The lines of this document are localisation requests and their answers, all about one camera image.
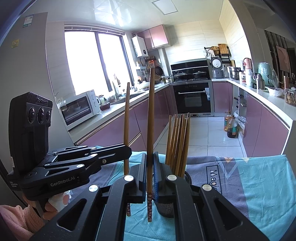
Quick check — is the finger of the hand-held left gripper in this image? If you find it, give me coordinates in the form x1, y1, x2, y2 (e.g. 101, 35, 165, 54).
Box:
46, 144, 109, 161
18, 144, 133, 202

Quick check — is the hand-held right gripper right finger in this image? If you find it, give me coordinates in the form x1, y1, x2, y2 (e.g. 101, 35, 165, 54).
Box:
153, 152, 270, 241

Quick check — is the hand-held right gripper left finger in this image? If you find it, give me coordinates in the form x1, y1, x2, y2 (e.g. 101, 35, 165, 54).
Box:
30, 153, 148, 241

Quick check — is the black mesh utensil holder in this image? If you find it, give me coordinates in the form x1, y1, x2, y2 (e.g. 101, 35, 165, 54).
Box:
157, 170, 192, 218

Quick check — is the bunch of wooden chopsticks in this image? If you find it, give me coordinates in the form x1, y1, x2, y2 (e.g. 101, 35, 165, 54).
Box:
165, 113, 191, 176

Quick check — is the floral-tipped wooden chopstick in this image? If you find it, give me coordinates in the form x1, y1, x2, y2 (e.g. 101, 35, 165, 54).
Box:
147, 68, 155, 222
124, 82, 131, 217

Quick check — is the person's left forearm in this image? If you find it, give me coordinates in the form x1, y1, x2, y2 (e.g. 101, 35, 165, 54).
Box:
0, 205, 48, 234

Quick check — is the person's left hand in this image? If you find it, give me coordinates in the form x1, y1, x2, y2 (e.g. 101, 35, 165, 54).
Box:
44, 190, 71, 220

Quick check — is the pink kitchen base cabinet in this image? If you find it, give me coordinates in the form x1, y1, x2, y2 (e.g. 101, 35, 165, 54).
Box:
212, 81, 290, 158
75, 85, 176, 152

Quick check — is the white microwave oven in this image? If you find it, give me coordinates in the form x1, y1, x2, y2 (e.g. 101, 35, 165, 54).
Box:
60, 90, 101, 127

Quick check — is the grey refrigerator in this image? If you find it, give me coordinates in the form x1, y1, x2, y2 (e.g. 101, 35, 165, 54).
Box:
0, 11, 77, 190

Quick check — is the steel sink faucet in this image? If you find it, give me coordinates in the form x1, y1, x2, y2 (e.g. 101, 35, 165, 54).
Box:
112, 74, 122, 101

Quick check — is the built-in black oven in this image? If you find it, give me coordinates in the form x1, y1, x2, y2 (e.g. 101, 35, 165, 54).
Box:
170, 81, 213, 117

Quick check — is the kitchen window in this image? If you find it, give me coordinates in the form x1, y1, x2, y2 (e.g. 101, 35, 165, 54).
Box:
64, 30, 137, 98

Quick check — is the yellow cooking oil bottle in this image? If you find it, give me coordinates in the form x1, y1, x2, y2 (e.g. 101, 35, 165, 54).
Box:
223, 111, 234, 132

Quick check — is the dark sauce bottle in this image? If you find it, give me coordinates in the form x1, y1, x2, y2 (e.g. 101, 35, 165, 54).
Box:
227, 115, 238, 139

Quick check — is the teal grey printed tablecloth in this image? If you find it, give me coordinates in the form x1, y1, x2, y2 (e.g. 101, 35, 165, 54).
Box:
53, 146, 293, 241

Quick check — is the clear plastic bag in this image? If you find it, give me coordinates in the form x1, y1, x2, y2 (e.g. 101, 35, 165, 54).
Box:
234, 116, 247, 136

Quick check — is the white gas water heater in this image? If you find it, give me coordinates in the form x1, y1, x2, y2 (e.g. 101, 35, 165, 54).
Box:
132, 36, 149, 57

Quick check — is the black range hood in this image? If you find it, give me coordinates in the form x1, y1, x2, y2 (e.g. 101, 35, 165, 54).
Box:
171, 59, 210, 81

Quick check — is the silver rice cooker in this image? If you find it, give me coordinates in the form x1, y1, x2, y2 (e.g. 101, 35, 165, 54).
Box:
210, 57, 225, 79

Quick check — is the stainless steel pot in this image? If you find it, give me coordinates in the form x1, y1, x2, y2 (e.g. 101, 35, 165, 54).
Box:
228, 66, 241, 79

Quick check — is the green air fryer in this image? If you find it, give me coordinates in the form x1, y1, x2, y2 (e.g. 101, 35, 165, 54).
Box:
258, 62, 279, 87

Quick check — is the ceiling light panel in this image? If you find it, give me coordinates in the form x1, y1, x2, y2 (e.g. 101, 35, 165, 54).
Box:
151, 0, 178, 15

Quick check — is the clear plastic food container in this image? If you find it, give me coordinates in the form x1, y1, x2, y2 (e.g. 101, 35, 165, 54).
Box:
285, 89, 296, 105

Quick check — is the pink wall cabinet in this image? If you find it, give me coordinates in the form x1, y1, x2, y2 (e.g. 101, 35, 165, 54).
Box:
137, 24, 169, 50

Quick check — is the black wall rack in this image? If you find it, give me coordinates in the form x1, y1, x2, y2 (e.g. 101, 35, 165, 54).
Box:
204, 44, 232, 64

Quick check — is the striped wall panel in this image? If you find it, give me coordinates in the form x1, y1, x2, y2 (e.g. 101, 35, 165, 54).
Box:
265, 30, 294, 77

